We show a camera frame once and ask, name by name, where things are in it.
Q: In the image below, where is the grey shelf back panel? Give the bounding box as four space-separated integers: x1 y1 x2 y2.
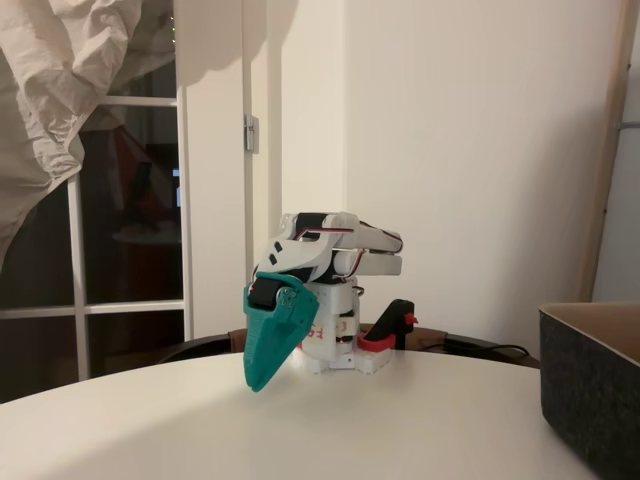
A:
593 19 640 304

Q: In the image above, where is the dark wooden chair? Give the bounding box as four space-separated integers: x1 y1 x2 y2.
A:
158 323 541 369

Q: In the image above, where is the red white black servo cable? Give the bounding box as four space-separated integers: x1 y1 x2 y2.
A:
293 225 362 246
333 248 371 281

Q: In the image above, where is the yellow F5 sticker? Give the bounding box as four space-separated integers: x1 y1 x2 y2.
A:
303 322 331 346

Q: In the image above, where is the black red table clamp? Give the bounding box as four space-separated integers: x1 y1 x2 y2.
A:
355 298 419 354

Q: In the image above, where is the dark grey felt bin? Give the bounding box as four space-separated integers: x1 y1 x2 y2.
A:
538 302 640 480

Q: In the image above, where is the white glazed door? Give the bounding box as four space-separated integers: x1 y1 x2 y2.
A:
0 0 195 401

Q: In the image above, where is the thin black cable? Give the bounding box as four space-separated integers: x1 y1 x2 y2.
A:
417 337 540 369

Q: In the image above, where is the light wooden shelf post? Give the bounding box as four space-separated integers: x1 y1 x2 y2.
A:
575 0 640 304

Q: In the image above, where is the metal door hinge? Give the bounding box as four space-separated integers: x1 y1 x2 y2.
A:
243 113 261 154

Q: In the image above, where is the beige crumpled curtain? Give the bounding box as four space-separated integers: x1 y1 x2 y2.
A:
0 0 176 266

